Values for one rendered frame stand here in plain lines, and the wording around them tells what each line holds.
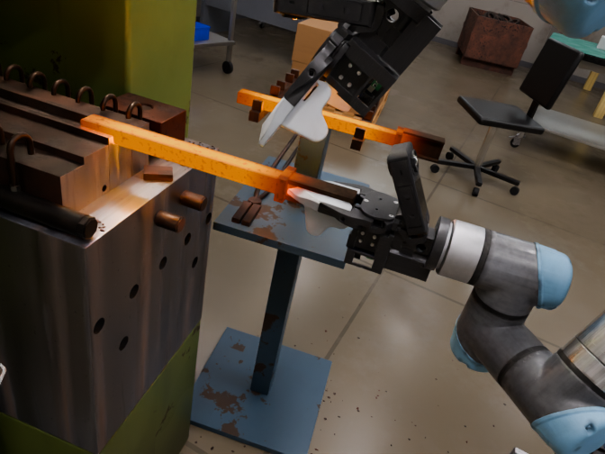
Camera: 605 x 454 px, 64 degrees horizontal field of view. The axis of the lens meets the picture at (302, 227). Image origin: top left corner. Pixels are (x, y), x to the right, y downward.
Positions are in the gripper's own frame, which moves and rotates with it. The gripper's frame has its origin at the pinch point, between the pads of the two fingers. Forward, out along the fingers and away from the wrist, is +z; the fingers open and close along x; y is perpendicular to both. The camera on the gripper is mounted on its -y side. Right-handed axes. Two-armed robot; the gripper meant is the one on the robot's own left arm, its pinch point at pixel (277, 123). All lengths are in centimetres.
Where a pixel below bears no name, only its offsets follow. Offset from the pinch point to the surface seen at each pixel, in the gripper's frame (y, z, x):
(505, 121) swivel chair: 81, 22, 265
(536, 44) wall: 150, -7, 801
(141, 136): -14.3, 16.5, 2.6
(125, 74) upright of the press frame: -31.1, 25.3, 26.2
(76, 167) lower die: -16.7, 21.1, -5.6
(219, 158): -3.8, 11.2, 2.9
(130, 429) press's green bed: 13, 69, -2
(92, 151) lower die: -17.3, 20.2, -2.3
